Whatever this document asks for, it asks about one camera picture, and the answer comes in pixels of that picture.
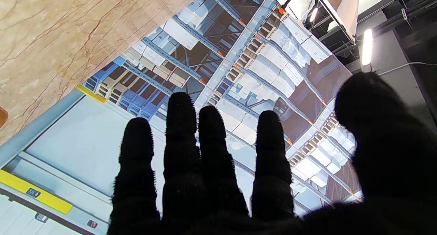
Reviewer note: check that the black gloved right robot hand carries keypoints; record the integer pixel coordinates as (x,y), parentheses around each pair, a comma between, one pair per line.
(392,166)

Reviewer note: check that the long ceiling light tube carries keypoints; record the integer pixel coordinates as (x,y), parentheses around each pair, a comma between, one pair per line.
(367,47)

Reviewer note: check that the short ceiling light tube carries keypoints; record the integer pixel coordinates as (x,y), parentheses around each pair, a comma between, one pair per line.
(313,14)

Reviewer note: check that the warehouse print backdrop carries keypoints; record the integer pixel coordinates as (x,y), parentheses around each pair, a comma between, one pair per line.
(239,57)

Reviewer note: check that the brown wooden tray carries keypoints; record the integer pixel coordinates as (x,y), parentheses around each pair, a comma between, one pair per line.
(2,117)

